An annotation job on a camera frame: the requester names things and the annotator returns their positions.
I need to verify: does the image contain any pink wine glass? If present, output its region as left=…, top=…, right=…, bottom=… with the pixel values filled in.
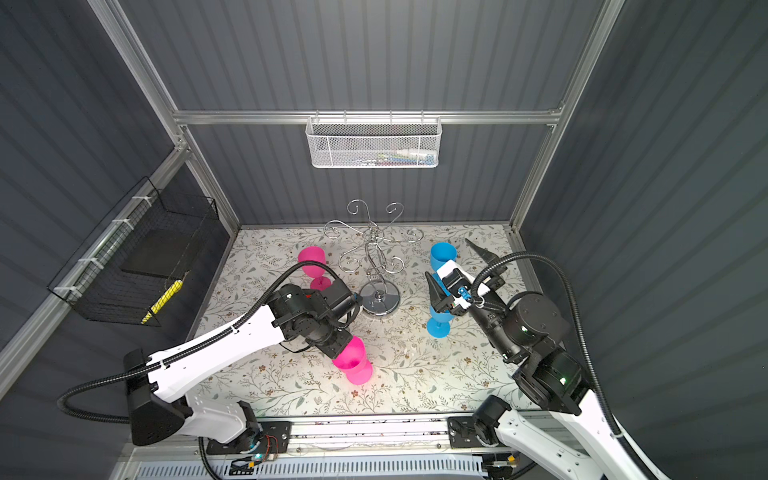
left=332, top=336, right=373, bottom=385
left=298, top=246, right=332, bottom=291

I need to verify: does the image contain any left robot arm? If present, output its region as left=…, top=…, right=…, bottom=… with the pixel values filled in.
left=57, top=262, right=362, bottom=453

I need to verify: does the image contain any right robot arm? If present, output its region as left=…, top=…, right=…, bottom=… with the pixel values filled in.
left=426, top=243, right=666, bottom=479

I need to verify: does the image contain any chrome wine glass rack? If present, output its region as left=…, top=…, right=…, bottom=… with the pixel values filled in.
left=322, top=198, right=424, bottom=317

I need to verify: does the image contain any yellow black item in basket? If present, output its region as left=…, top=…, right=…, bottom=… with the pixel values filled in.
left=141, top=279, right=184, bottom=325

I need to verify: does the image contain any black pad in basket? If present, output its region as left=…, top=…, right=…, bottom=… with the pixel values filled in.
left=120, top=229, right=188, bottom=278

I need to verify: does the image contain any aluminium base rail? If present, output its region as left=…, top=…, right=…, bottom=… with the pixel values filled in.
left=111, top=412, right=531, bottom=479

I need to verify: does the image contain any white wire mesh basket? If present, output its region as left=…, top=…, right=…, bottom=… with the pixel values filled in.
left=305, top=118, right=443, bottom=169

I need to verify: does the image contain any black wire basket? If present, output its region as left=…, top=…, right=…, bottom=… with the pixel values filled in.
left=48, top=181, right=220, bottom=327

